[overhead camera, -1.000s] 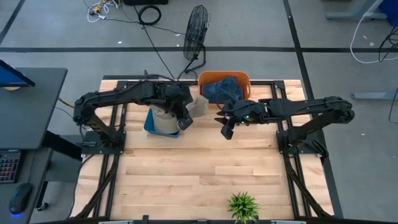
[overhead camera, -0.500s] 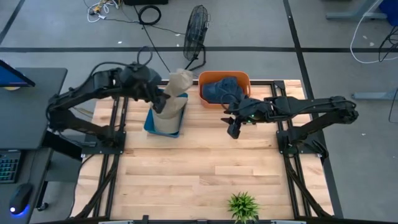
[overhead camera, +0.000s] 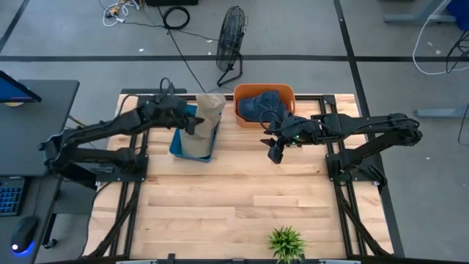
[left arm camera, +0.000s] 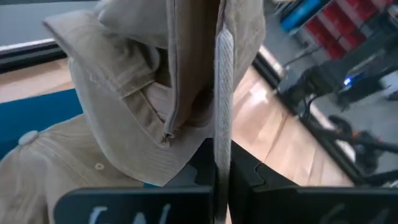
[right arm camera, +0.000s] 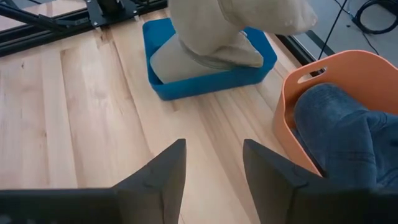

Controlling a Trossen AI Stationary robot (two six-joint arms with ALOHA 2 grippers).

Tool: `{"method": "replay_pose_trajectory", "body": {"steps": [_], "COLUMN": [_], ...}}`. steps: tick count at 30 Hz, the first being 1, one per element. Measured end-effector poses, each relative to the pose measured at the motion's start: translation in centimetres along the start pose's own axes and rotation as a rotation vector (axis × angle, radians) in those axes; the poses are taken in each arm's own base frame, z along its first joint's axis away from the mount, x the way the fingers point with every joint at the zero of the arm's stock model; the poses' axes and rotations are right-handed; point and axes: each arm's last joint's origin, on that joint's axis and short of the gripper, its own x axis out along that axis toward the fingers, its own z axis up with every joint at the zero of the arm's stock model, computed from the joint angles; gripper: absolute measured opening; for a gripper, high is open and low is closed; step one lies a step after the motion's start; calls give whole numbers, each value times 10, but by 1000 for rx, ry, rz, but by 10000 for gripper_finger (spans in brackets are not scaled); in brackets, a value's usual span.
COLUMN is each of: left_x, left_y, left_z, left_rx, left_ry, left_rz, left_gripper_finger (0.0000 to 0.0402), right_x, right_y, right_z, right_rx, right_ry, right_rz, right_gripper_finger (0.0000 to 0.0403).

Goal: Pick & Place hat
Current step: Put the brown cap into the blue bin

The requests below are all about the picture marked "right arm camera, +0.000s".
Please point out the dark blue hat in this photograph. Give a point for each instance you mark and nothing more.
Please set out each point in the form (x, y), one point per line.
(342, 137)

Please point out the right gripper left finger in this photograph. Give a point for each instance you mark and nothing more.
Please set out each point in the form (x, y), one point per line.
(155, 186)

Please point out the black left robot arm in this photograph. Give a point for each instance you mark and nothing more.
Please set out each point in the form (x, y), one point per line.
(110, 4)

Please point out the orange plastic basket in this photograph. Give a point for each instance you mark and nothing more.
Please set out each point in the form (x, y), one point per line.
(357, 67)

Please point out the black aluminium table frame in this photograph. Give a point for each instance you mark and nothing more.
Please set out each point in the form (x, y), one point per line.
(43, 29)

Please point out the khaki cotton hat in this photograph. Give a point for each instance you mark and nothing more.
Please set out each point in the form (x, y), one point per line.
(199, 63)

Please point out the beige cotton hat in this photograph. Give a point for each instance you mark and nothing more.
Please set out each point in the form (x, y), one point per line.
(211, 21)

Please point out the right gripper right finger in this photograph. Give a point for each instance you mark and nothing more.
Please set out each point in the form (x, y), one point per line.
(280, 193)

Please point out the blue plastic bin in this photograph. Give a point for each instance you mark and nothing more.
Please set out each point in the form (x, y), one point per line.
(205, 85)

